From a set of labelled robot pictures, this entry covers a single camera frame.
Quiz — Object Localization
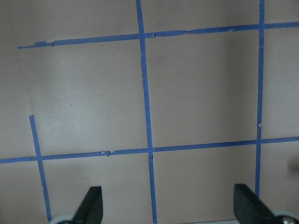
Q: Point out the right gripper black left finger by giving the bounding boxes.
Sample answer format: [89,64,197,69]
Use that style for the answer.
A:
[71,186,103,224]

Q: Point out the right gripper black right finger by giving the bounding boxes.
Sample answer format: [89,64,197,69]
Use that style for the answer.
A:
[234,184,275,224]

